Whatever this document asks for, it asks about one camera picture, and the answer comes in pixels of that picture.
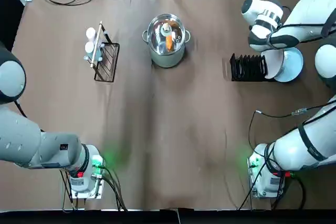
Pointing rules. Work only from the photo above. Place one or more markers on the light blue cup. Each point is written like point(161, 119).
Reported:
point(90, 47)

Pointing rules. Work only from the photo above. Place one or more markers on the pale pink cup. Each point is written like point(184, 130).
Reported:
point(91, 33)

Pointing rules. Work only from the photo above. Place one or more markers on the pale pink plate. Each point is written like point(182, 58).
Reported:
point(274, 64)

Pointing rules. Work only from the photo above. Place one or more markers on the light blue plate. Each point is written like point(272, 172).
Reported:
point(292, 66)

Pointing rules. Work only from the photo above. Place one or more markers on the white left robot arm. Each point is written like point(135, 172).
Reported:
point(18, 137)

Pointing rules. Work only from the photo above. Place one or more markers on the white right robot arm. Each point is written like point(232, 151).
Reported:
point(302, 14)

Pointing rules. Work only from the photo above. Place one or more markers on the black plate drying rack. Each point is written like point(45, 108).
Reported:
point(246, 66)

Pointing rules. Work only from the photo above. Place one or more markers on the grey-green cooking pot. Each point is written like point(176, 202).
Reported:
point(168, 60)

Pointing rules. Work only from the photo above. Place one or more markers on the orange carrot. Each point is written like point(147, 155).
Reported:
point(169, 41)

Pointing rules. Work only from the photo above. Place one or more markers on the glass pot lid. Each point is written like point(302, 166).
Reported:
point(157, 37)

